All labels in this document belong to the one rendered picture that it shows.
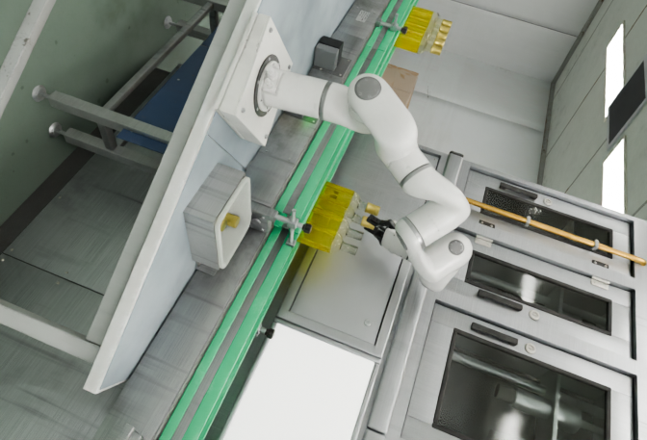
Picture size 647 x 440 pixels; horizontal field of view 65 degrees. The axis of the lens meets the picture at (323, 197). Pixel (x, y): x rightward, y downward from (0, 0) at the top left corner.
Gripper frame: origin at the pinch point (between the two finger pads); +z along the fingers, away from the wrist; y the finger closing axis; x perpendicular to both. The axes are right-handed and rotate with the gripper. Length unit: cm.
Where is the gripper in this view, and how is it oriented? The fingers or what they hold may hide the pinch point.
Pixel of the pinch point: (372, 224)
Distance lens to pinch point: 164.4
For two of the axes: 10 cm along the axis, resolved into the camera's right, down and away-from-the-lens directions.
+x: -5.8, 6.0, -5.6
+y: 1.1, -6.2, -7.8
